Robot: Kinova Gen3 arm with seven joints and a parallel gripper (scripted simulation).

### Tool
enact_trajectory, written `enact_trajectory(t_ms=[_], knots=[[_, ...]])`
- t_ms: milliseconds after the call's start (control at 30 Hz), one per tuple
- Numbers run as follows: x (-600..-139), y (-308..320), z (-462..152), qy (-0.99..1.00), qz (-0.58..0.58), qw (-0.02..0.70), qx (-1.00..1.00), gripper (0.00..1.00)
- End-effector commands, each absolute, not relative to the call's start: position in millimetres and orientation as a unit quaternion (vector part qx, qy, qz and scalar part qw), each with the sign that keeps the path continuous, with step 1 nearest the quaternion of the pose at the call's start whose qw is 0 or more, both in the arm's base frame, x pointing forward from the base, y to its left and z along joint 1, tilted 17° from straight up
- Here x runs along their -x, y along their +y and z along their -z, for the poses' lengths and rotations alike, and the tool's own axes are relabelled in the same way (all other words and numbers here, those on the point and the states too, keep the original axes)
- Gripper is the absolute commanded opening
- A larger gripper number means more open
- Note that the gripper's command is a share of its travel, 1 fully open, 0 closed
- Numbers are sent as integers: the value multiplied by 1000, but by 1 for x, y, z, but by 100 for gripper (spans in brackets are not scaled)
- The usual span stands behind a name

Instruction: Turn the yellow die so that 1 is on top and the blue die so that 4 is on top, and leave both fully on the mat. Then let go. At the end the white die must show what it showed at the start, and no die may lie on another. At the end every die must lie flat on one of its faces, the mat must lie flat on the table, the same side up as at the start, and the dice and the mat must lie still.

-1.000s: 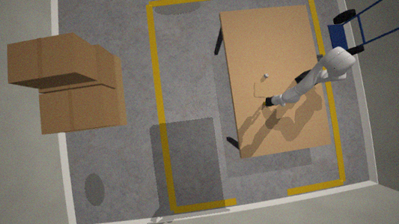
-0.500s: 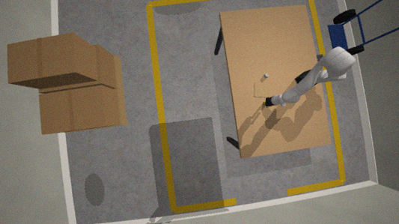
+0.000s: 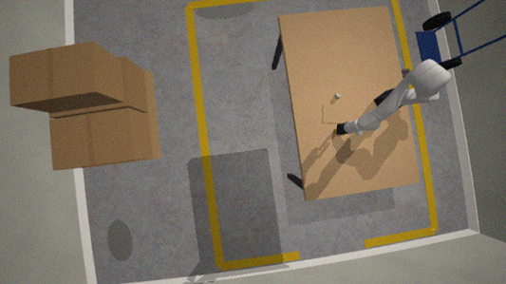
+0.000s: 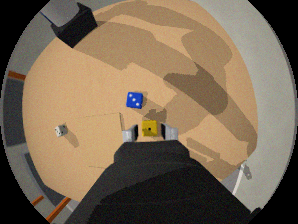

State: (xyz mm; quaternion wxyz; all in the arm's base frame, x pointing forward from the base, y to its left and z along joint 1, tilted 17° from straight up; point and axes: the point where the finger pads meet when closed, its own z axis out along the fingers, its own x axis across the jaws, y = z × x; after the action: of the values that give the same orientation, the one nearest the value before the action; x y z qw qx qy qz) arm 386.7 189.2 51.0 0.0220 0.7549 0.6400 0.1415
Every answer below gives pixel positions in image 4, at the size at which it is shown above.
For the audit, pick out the white die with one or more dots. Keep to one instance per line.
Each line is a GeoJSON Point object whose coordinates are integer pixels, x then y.
{"type": "Point", "coordinates": [60, 130]}

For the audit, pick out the yellow die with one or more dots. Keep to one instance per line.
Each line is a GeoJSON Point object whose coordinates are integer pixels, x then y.
{"type": "Point", "coordinates": [149, 128]}

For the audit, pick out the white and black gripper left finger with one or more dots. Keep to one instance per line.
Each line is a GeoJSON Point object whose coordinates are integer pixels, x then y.
{"type": "Point", "coordinates": [131, 134]}

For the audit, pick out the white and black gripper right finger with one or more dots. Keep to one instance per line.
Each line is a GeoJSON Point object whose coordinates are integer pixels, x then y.
{"type": "Point", "coordinates": [169, 133]}

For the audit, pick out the blue die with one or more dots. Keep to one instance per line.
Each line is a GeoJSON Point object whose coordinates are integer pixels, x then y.
{"type": "Point", "coordinates": [134, 100]}

